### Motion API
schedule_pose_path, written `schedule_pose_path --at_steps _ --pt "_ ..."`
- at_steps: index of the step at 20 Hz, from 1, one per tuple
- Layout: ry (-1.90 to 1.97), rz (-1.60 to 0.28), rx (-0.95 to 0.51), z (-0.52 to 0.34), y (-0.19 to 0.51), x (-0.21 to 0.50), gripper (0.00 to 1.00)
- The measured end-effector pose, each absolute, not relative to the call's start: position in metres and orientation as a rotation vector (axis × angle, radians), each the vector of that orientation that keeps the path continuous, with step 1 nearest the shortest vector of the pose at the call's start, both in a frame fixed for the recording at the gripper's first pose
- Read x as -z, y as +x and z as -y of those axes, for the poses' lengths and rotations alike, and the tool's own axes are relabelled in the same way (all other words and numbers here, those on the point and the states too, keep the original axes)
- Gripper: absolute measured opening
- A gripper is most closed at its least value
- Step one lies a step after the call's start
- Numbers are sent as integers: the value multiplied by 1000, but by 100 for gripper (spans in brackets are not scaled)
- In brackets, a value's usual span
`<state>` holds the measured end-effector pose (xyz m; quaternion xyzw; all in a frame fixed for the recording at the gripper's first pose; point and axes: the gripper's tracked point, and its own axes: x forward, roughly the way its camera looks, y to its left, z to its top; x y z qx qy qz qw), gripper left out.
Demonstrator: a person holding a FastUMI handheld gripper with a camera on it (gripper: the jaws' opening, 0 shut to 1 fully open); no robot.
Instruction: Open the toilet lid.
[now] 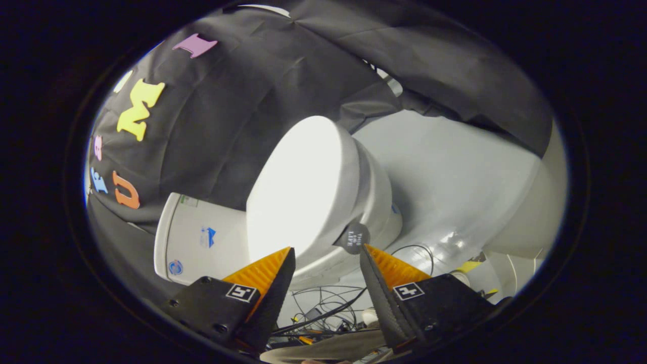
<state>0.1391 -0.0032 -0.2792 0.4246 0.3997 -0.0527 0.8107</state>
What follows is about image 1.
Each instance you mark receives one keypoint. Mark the white rounded object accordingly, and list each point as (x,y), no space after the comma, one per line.
(370,316)

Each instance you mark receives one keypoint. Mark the white toilet lid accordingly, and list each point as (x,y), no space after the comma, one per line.
(298,192)

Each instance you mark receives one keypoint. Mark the white toilet seat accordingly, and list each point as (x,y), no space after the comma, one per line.
(365,187)

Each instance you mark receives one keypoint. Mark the white ceramic toilet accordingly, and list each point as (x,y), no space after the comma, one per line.
(192,242)

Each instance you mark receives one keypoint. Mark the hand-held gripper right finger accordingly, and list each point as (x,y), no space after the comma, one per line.
(384,308)

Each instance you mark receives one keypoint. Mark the black backdrop cloth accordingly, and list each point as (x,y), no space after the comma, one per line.
(237,101)

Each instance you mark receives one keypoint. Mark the round dark lid lifter tab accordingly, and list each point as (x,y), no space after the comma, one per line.
(354,237)

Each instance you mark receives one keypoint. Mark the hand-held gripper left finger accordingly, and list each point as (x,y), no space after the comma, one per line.
(275,308)

